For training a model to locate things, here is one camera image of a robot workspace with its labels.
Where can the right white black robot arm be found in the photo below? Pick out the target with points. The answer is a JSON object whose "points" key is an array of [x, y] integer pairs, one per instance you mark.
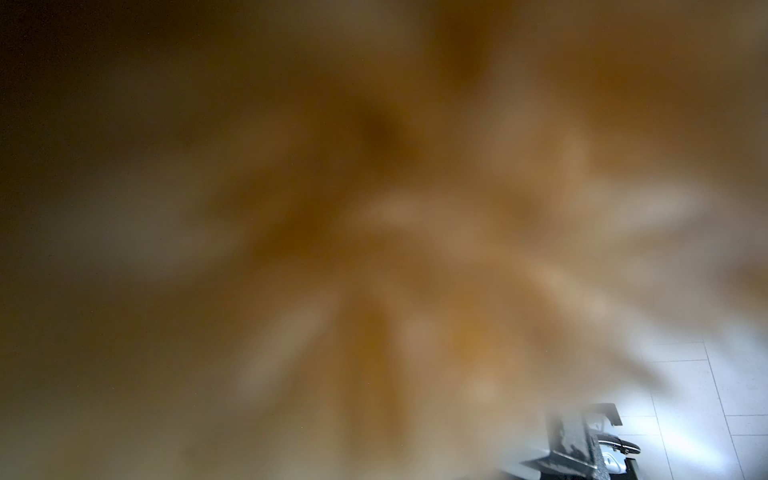
{"points": [[570, 444]]}

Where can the brown teddy bear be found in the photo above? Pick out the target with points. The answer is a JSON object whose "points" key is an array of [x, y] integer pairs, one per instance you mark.
{"points": [[360, 239]]}

